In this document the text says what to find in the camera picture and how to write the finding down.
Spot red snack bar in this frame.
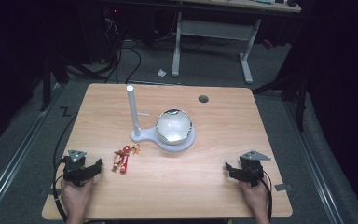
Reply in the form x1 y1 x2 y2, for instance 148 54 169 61
118 145 131 175

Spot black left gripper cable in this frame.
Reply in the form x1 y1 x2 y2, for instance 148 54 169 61
52 113 78 224

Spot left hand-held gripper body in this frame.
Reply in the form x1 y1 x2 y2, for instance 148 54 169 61
62 148 90 188

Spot red and tan toy figure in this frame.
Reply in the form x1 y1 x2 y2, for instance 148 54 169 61
111 149 125 173

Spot white-legged wooden desk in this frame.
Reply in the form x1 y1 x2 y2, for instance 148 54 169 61
170 0 302 85

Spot white stand with pole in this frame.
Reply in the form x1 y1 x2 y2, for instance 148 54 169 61
126 84 197 153

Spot metal floor rail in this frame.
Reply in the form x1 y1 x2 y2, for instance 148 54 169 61
0 83 62 224
282 100 345 224

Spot person's left hand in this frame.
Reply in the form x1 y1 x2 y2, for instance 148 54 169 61
60 176 95 220

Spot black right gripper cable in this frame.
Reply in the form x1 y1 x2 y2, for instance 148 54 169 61
260 174 274 222

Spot person's right hand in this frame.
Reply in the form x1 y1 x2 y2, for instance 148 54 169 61
239 176 270 217

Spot shiny silver bowl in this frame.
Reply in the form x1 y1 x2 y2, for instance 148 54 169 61
155 108 194 147

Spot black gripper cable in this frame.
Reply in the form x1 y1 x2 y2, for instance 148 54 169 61
52 113 78 224
260 174 274 222

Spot bundle of black floor cables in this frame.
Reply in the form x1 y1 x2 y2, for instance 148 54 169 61
102 17 143 85

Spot grey tape piece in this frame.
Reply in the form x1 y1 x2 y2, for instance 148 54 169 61
273 183 294 192

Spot black stand legs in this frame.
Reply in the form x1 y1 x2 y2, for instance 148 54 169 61
39 54 106 112
251 59 310 133

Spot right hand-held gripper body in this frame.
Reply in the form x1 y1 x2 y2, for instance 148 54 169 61
238 149 272 188

